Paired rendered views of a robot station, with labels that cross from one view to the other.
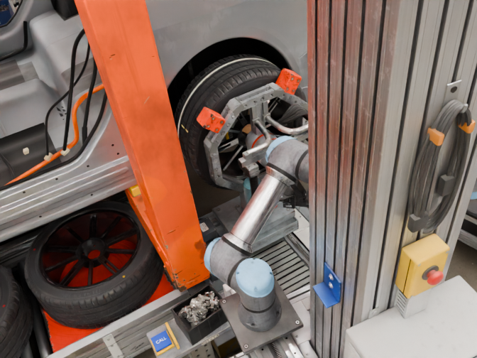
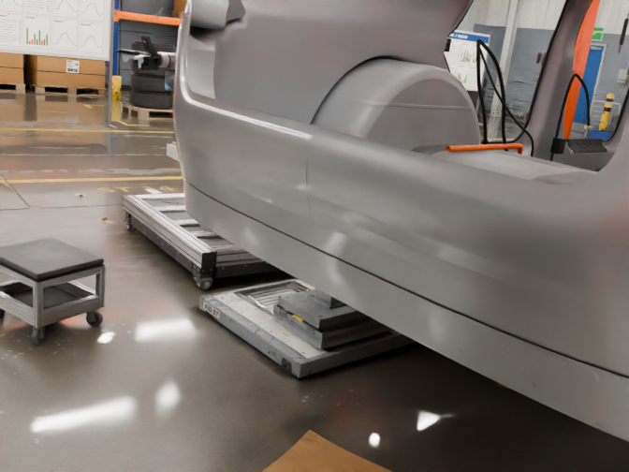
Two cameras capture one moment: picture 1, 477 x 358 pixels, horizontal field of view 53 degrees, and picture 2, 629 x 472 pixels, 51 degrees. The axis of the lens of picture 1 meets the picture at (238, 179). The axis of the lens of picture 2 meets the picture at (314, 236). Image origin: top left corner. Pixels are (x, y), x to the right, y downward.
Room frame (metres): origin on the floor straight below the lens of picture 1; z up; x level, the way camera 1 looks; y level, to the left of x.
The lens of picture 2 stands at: (4.71, -1.11, 1.40)
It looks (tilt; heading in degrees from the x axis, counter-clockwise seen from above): 16 degrees down; 161
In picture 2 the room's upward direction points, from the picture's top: 7 degrees clockwise
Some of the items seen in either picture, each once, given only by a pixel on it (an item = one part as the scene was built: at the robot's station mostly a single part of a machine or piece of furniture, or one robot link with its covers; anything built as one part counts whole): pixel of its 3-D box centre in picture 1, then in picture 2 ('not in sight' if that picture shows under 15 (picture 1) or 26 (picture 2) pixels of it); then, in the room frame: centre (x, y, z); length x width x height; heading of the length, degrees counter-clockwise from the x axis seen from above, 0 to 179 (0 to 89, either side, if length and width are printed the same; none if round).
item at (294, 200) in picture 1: (296, 196); not in sight; (1.45, -0.24, 0.80); 0.12 x 0.08 x 0.09; 70
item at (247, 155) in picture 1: (251, 131); not in sight; (1.65, -0.08, 1.03); 0.19 x 0.18 x 0.11; 24
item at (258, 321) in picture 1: (258, 303); not in sight; (0.91, -0.01, 0.87); 0.15 x 0.15 x 0.10
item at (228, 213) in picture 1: (251, 198); (333, 281); (1.96, -0.06, 0.32); 0.40 x 0.30 x 0.28; 114
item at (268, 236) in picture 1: (247, 224); (335, 317); (1.94, -0.01, 0.13); 0.50 x 0.36 x 0.10; 114
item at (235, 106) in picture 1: (259, 141); not in sight; (1.81, -0.13, 0.85); 0.54 x 0.07 x 0.54; 114
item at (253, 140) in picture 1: (267, 149); not in sight; (1.74, -0.15, 0.85); 0.21 x 0.14 x 0.14; 24
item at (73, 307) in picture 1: (96, 260); not in sight; (1.61, 0.78, 0.39); 0.66 x 0.66 x 0.24
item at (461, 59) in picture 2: not in sight; (455, 81); (-6.44, 5.02, 0.97); 1.50 x 0.50 x 1.95; 108
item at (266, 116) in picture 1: (289, 114); not in sight; (1.73, -0.27, 1.03); 0.19 x 0.18 x 0.11; 24
